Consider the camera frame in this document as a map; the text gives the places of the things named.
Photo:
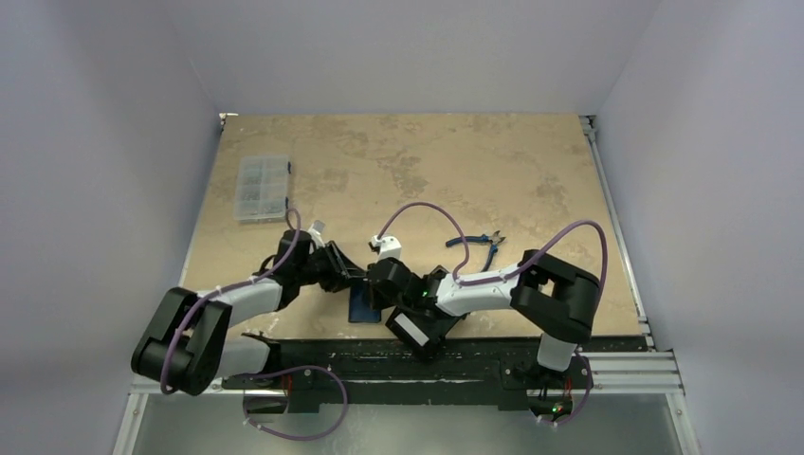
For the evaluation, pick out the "black plastic tray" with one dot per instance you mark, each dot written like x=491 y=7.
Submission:
x=422 y=329

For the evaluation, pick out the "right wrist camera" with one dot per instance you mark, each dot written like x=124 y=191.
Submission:
x=385 y=247

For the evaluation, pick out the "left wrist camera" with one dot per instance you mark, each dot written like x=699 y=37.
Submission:
x=316 y=231

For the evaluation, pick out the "blue card holder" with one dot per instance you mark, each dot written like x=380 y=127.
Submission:
x=359 y=305

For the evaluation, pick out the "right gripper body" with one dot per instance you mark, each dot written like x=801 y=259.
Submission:
x=375 y=276

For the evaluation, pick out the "white card in tray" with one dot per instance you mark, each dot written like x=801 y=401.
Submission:
x=411 y=330

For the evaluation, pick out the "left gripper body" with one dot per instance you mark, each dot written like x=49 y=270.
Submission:
x=313 y=269

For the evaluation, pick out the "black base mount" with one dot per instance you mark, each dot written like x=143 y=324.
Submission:
x=481 y=371

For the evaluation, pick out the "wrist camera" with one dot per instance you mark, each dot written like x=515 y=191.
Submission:
x=316 y=231
x=385 y=247

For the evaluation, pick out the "clear plastic organizer box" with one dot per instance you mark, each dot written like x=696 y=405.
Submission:
x=261 y=189

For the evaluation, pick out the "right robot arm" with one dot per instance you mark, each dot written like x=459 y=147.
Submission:
x=557 y=297

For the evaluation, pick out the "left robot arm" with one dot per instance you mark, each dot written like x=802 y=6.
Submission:
x=185 y=345

